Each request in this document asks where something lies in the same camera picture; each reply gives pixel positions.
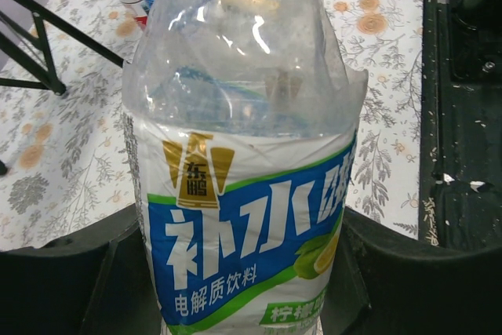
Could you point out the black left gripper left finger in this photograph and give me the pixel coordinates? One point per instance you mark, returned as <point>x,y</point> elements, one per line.
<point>92,281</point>

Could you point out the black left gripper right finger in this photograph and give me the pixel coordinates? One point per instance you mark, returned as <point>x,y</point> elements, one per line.
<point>383,282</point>

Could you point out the white blue label bottle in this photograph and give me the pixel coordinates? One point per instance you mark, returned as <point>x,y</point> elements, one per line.
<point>241,130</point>

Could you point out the floral tablecloth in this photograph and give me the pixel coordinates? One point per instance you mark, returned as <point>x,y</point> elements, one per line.
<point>66,156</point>

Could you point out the black music stand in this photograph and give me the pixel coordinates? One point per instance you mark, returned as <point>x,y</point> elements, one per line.
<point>36,56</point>

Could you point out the cream toy microphone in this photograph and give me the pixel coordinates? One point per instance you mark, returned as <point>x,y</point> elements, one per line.
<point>252,6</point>

